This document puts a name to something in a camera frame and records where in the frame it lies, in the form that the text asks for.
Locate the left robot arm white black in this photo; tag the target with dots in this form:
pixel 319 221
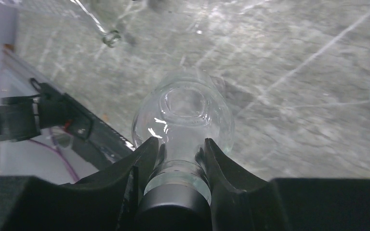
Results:
pixel 24 117

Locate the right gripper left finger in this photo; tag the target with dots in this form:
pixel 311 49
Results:
pixel 104 201

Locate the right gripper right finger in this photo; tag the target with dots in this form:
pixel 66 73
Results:
pixel 242 201

